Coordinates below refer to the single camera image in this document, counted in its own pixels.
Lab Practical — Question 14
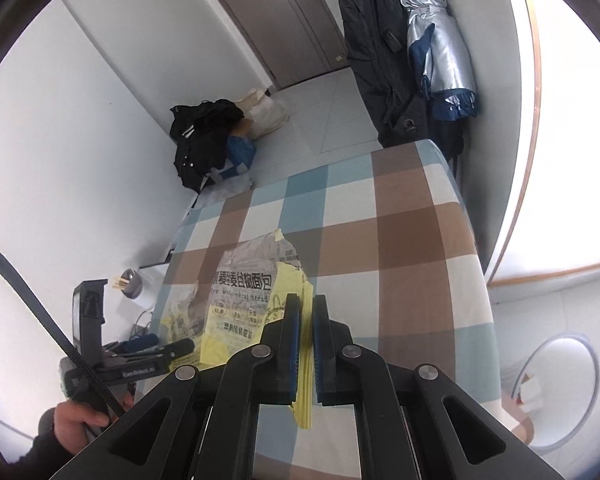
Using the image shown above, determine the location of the yellow plastic bag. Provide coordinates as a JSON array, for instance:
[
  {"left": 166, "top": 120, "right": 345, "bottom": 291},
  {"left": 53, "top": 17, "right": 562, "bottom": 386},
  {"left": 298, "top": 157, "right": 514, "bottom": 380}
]
[{"left": 159, "top": 229, "right": 317, "bottom": 431}]

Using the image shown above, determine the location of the clear plastic sheet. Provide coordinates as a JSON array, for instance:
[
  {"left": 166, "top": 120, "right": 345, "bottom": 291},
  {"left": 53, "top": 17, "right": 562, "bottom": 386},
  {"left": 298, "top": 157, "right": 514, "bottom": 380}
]
[{"left": 196, "top": 171, "right": 255, "bottom": 207}]

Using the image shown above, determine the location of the white cup with grey lid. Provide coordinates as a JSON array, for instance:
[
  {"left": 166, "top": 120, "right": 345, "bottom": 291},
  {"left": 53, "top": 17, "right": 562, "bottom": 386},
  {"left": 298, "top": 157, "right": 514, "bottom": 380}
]
[{"left": 111, "top": 266, "right": 157, "bottom": 312}]

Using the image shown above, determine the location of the black hanging coat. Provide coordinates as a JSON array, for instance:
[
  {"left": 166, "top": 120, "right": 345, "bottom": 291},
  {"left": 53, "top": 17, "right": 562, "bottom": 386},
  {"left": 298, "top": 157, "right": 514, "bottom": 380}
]
[{"left": 336, "top": 0, "right": 462, "bottom": 150}]

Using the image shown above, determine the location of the black clothes pile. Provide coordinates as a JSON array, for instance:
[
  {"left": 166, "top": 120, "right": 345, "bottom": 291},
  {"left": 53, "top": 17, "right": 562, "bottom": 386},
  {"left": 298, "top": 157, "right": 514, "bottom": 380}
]
[{"left": 168, "top": 99, "right": 247, "bottom": 194}]

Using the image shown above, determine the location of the checked bed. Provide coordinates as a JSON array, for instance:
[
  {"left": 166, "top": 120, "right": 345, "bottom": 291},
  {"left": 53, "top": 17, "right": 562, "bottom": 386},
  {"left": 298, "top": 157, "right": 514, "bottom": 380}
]
[{"left": 152, "top": 137, "right": 512, "bottom": 480}]

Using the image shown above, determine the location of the blue box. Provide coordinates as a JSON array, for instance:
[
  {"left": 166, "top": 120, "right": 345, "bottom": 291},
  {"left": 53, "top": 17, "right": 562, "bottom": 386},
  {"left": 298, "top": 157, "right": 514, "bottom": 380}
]
[{"left": 224, "top": 134, "right": 257, "bottom": 177}]

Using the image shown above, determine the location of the grey door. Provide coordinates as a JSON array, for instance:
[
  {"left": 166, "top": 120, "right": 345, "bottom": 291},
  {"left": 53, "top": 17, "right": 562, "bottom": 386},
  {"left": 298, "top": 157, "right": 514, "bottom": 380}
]
[{"left": 190, "top": 0, "right": 352, "bottom": 92}]

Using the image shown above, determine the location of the window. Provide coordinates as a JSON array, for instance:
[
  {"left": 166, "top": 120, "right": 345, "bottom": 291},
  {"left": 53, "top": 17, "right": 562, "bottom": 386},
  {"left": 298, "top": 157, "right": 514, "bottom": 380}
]
[{"left": 485, "top": 0, "right": 600, "bottom": 287}]

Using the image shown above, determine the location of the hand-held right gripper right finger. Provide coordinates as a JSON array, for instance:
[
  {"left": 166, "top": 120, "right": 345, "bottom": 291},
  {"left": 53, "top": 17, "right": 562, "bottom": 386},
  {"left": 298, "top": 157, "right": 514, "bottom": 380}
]
[{"left": 312, "top": 294, "right": 563, "bottom": 480}]

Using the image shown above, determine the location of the clear printed bread wrapper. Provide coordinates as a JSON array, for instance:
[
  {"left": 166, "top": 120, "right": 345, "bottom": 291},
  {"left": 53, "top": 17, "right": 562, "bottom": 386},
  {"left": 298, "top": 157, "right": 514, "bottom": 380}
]
[{"left": 170, "top": 237, "right": 302, "bottom": 356}]

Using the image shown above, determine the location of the silver folded umbrella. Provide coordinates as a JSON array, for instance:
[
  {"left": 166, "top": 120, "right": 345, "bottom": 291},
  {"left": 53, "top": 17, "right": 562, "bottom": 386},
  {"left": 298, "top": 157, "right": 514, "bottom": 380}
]
[{"left": 399, "top": 0, "right": 479, "bottom": 122}]

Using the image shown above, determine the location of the person's left hand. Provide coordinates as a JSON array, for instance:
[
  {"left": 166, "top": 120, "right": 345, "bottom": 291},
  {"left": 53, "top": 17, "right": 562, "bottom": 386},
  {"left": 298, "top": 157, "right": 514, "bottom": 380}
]
[{"left": 52, "top": 391, "right": 136, "bottom": 457}]

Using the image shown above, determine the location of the person's left forearm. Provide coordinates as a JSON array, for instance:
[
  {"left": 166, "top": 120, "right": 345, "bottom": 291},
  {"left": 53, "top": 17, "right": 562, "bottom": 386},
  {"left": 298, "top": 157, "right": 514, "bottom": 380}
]
[{"left": 29, "top": 407, "right": 83, "bottom": 480}]

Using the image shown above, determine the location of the black braided cable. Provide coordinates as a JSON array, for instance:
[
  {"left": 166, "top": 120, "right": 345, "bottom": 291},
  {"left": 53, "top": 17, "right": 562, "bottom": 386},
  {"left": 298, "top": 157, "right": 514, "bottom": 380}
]
[{"left": 0, "top": 235, "right": 127, "bottom": 417}]

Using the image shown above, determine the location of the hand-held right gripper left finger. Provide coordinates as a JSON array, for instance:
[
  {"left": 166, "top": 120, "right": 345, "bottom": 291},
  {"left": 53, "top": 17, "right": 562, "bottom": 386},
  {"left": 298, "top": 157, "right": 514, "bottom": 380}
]
[{"left": 55, "top": 294, "right": 304, "bottom": 480}]

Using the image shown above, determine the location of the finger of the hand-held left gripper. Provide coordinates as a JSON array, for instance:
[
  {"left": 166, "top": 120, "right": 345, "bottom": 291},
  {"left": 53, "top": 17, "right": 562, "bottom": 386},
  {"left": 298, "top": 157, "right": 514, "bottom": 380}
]
[
  {"left": 111, "top": 333, "right": 160, "bottom": 359},
  {"left": 159, "top": 338, "right": 197, "bottom": 364}
]

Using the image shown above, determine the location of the beige plastic bag on floor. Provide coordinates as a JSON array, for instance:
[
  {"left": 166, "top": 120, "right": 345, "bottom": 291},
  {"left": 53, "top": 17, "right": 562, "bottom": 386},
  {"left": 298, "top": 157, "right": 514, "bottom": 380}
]
[{"left": 235, "top": 87, "right": 292, "bottom": 139}]

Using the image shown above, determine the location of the tangle of cables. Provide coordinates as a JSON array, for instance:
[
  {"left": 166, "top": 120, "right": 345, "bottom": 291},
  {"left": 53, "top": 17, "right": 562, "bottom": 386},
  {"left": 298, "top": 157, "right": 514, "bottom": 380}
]
[{"left": 129, "top": 309, "right": 157, "bottom": 342}]

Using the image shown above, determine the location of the white trash bin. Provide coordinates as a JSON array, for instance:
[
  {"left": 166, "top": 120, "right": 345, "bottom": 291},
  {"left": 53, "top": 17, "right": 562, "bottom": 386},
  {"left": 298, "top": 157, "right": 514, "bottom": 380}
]
[{"left": 509, "top": 332, "right": 600, "bottom": 454}]

